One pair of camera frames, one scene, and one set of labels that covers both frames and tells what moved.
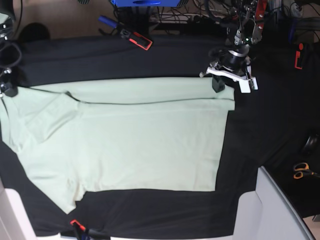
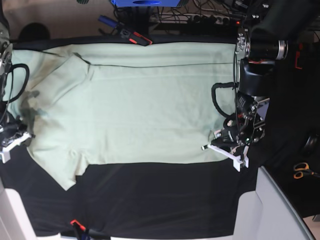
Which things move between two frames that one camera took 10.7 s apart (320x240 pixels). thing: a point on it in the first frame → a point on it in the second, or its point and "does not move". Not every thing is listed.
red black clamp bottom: x=82 y=234 does not move
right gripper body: x=234 y=57 → x=240 y=130
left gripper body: x=11 y=78 → x=12 y=127
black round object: x=311 y=143 does not move
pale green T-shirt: x=162 y=134 does not move
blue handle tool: x=107 y=21 does not move
